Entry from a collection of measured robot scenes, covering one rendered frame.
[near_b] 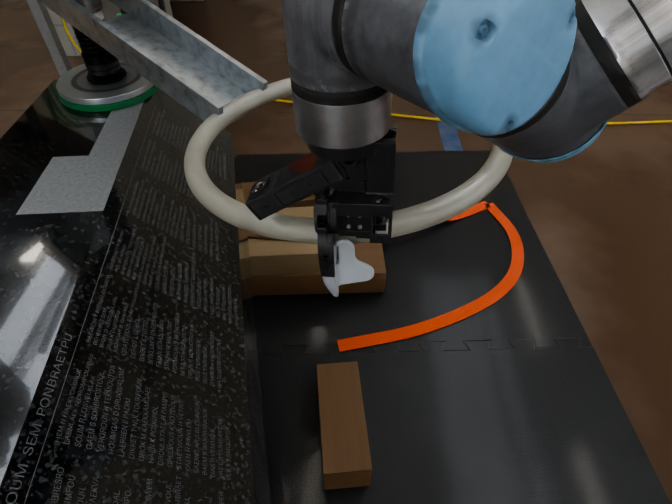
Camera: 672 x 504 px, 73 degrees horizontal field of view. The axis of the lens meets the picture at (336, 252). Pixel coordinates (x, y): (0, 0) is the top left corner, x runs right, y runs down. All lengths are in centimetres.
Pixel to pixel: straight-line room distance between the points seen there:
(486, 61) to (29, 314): 62
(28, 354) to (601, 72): 65
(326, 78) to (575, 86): 18
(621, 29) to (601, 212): 192
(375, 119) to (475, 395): 117
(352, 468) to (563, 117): 99
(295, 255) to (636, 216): 151
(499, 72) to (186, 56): 78
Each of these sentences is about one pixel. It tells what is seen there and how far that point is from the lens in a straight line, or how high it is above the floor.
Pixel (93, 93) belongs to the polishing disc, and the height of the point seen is 83.
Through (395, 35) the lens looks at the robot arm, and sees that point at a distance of 29.
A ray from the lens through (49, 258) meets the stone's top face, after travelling 78.
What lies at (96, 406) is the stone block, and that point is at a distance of 66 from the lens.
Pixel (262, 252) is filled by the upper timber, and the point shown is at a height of 22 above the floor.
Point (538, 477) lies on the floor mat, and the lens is 144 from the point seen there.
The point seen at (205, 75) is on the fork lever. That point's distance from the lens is 95.
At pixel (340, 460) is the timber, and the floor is 14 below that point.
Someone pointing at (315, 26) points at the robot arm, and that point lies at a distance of 36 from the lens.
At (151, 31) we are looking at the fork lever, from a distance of 106.
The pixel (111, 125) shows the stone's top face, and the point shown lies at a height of 81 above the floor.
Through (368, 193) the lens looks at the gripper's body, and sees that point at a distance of 46.
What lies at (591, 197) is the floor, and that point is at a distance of 235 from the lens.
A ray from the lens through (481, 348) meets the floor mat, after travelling 158.
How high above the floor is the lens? 128
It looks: 46 degrees down
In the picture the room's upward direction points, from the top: straight up
